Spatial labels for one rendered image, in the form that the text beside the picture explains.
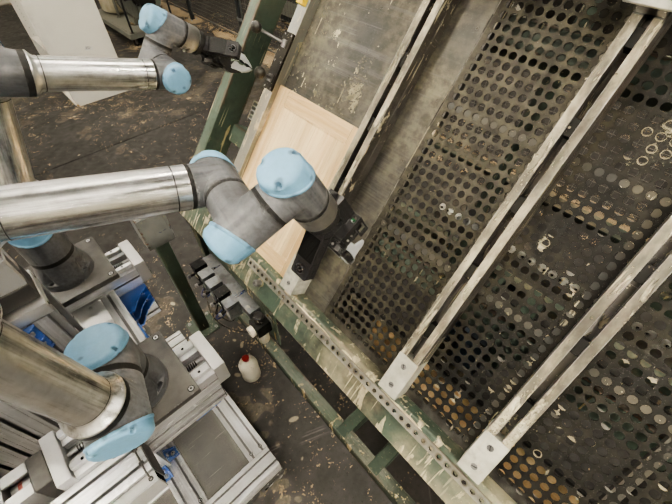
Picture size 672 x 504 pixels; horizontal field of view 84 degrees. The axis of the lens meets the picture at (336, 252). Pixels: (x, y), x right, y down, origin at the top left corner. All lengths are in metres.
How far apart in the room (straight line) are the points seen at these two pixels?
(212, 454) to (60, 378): 1.23
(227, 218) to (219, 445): 1.41
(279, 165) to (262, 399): 1.69
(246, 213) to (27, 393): 0.39
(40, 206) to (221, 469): 1.41
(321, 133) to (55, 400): 0.99
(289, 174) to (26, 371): 0.44
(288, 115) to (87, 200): 0.92
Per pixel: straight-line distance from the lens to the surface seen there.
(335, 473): 1.99
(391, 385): 1.09
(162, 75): 1.18
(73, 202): 0.64
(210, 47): 1.36
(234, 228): 0.56
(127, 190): 0.64
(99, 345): 0.90
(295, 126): 1.39
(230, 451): 1.85
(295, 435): 2.04
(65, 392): 0.73
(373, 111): 1.14
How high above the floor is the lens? 1.95
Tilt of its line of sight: 49 degrees down
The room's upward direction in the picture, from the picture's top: straight up
